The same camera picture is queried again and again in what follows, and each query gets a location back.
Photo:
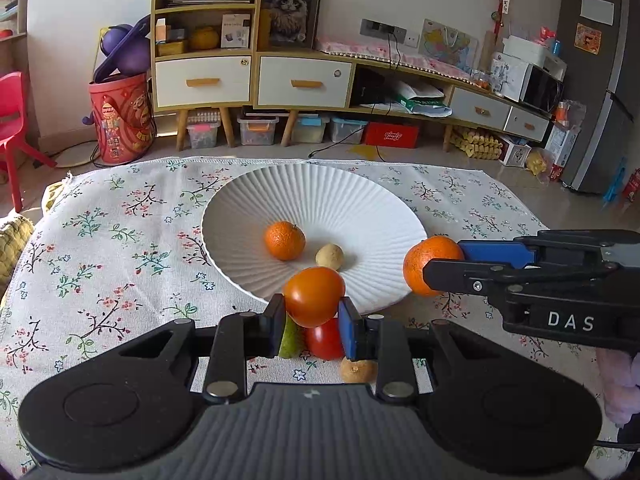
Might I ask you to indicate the smooth orange tomato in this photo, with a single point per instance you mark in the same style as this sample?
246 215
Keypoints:
311 296

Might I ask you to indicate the colourful map board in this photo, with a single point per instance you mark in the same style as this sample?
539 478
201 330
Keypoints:
448 45

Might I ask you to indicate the wooden shelf cabinet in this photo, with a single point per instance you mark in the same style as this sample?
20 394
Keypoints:
203 57

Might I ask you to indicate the grey refrigerator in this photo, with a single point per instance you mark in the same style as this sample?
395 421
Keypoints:
600 46

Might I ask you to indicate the red cartoon bucket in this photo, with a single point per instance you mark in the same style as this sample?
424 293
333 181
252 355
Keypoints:
122 115

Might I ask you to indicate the red tomato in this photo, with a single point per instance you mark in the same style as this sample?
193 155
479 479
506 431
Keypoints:
324 341

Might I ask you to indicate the framed cat picture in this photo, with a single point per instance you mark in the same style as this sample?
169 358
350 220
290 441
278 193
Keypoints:
289 24

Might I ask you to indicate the purple toy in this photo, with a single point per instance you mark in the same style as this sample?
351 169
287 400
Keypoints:
127 50

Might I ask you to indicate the long low tv cabinet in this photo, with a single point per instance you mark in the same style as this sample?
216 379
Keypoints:
310 81

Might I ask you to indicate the right hand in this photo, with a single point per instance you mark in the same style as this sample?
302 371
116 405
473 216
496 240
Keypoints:
619 372

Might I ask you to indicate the black microwave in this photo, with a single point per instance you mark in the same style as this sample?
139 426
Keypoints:
541 90

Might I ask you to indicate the white ribbed plate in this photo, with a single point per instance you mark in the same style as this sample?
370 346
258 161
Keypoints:
374 228

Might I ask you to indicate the red box under cabinet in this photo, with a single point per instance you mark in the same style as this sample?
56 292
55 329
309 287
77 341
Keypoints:
391 135

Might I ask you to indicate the floral tablecloth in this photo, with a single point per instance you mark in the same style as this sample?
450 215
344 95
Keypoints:
121 252

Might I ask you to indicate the small pale yellow fruit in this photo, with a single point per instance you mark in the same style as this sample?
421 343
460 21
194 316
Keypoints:
330 256

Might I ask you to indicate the green fruit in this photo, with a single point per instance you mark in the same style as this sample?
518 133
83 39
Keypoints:
293 340

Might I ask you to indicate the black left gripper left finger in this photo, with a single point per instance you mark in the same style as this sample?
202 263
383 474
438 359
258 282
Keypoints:
139 400

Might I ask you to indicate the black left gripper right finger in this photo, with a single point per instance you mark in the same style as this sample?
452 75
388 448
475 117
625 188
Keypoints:
448 401

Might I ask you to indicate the red plastic chair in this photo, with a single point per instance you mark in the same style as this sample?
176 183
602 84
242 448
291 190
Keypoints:
13 132

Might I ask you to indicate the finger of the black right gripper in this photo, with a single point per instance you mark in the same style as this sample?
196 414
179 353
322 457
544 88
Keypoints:
558 248
478 277

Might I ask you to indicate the orange mandarin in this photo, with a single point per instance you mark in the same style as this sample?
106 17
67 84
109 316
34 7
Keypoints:
435 247
284 240

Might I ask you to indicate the knitted olive cushion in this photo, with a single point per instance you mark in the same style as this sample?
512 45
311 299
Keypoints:
15 232

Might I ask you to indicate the brown kiwi fruit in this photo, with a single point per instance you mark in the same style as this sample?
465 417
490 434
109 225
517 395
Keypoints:
358 372

